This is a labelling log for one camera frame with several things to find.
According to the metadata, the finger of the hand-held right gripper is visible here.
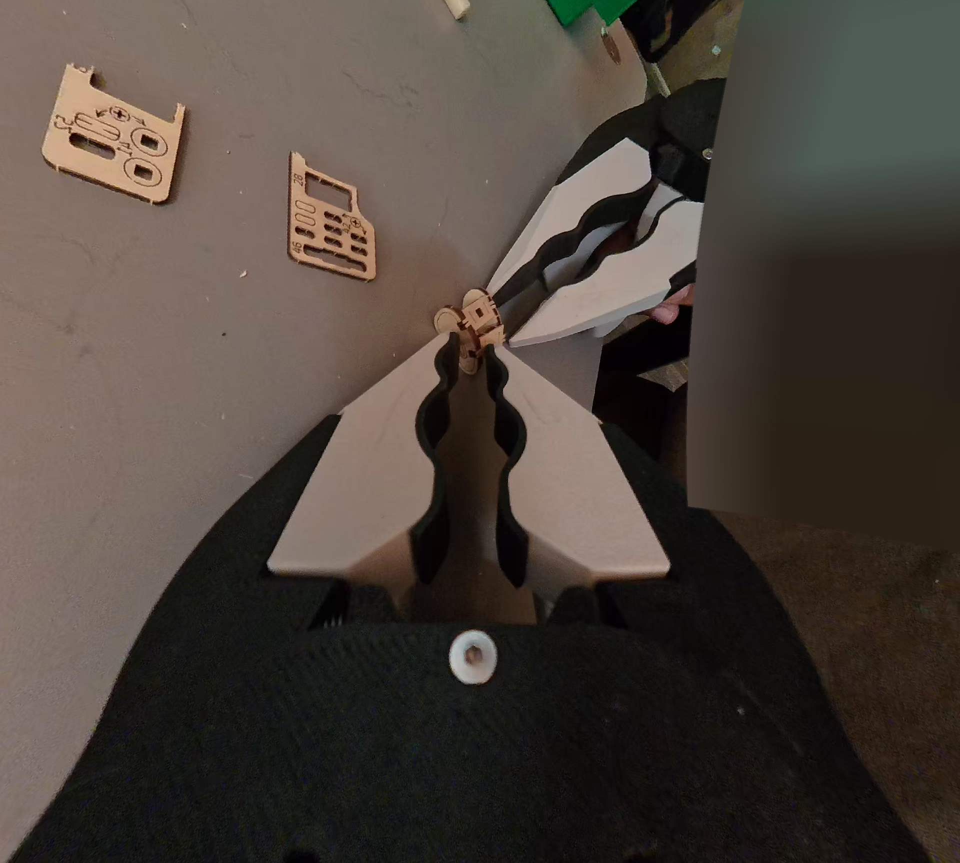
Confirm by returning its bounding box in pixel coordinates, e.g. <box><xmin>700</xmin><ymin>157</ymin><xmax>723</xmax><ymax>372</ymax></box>
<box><xmin>508</xmin><ymin>199</ymin><xmax>706</xmax><ymax>348</ymax></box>
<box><xmin>486</xmin><ymin>137</ymin><xmax>655</xmax><ymax>305</ymax></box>

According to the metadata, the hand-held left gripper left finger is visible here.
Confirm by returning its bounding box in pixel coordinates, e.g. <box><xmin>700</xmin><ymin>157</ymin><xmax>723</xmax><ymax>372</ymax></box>
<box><xmin>266</xmin><ymin>334</ymin><xmax>460</xmax><ymax>587</ymax></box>

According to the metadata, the small wooden model piece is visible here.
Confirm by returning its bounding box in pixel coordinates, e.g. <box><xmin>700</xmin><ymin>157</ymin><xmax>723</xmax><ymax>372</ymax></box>
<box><xmin>436</xmin><ymin>289</ymin><xmax>502</xmax><ymax>373</ymax></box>

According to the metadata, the person's right hand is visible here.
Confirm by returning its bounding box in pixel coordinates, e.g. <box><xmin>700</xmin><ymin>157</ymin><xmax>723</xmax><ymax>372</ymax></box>
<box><xmin>648</xmin><ymin>281</ymin><xmax>699</xmax><ymax>324</ymax></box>

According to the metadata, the wooden sheet with round cutouts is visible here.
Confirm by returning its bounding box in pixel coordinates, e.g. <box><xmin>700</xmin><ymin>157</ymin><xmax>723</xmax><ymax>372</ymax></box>
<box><xmin>41</xmin><ymin>64</ymin><xmax>187</xmax><ymax>206</ymax></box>

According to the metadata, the wooden sheet with slot cutouts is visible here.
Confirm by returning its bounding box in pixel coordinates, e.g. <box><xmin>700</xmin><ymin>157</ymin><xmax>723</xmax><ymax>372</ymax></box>
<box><xmin>288</xmin><ymin>152</ymin><xmax>378</xmax><ymax>281</ymax></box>

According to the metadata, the person's leg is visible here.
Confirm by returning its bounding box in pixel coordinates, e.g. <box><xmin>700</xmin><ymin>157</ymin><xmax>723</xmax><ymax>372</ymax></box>
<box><xmin>712</xmin><ymin>510</ymin><xmax>960</xmax><ymax>863</ymax></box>

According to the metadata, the grey desk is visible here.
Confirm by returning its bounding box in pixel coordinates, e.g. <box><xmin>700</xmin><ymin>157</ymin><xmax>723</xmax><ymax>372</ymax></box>
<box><xmin>0</xmin><ymin>0</ymin><xmax>654</xmax><ymax>863</ymax></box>

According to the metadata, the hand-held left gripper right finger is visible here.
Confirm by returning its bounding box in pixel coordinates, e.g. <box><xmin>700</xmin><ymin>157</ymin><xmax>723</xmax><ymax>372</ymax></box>
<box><xmin>483</xmin><ymin>344</ymin><xmax>672</xmax><ymax>598</ymax></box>

